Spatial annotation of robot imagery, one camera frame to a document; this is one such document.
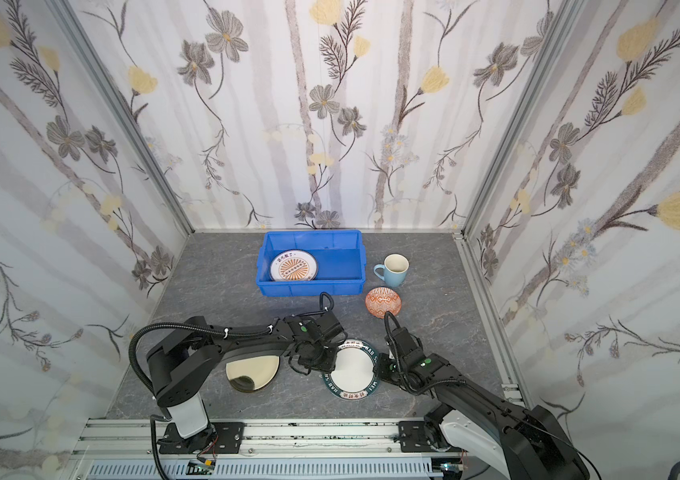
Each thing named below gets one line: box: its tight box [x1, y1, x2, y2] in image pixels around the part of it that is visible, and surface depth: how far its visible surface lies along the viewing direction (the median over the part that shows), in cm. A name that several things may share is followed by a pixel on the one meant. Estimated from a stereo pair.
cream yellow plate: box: [225, 355, 281, 393], surface depth 83 cm
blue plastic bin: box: [256, 230, 367, 297], surface depth 113 cm
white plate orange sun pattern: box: [270, 249, 318, 281], surface depth 110 cm
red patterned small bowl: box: [365, 286, 402, 319], surface depth 100 cm
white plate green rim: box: [322, 339, 380, 401], surface depth 85 cm
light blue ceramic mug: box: [373, 253, 410, 287], surface depth 102 cm
